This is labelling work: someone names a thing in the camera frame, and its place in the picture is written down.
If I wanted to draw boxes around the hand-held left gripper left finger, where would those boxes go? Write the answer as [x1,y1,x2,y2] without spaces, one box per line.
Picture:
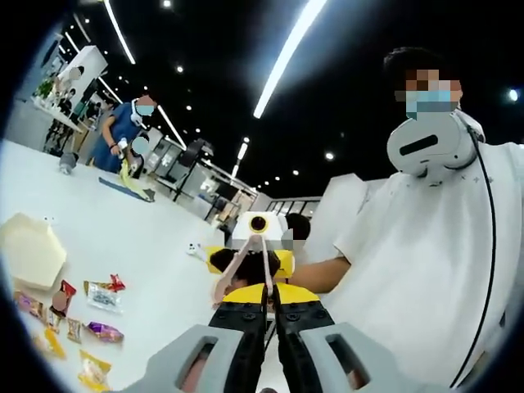
[124,284,268,393]

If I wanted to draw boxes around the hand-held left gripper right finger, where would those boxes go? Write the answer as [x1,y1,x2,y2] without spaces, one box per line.
[273,282,413,393]

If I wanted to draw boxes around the pink food tongs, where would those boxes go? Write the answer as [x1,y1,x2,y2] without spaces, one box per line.
[210,233,276,312]

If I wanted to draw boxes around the clear snack food packet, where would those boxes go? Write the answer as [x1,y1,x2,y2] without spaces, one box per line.
[84,280,124,314]

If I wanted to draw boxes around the dark red snack food packet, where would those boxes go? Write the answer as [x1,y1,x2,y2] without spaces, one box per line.
[49,279,78,317]

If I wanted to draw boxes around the yellow snack food packet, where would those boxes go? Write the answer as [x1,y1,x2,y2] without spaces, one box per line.
[77,350,114,392]
[34,327,67,360]

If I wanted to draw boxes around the beige hexagonal food container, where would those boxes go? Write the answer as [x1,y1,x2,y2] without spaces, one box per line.
[0,211,69,292]

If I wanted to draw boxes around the blue mat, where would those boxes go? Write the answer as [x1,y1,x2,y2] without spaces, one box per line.
[97,175,156,204]

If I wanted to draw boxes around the yellow cloth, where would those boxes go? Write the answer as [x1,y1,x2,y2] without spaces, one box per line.
[117,158,151,198]

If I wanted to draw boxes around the operator in white shirt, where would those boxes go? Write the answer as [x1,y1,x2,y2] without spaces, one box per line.
[305,141,524,393]

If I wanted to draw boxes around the curved ceiling light strip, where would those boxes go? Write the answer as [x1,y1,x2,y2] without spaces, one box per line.
[102,0,137,66]
[156,104,188,149]
[252,0,329,120]

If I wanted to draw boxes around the small grey bag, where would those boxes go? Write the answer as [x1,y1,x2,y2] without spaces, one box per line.
[58,151,79,175]

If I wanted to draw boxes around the group of round ceiling spotlights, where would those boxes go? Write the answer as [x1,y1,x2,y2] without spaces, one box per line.
[141,0,519,189]

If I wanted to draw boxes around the white neck worn device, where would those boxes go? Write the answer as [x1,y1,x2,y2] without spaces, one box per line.
[386,110,487,188]

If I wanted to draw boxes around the person's head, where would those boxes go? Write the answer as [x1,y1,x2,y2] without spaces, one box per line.
[382,46,466,124]

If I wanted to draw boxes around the black device cable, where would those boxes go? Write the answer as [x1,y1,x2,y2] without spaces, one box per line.
[462,114,499,389]

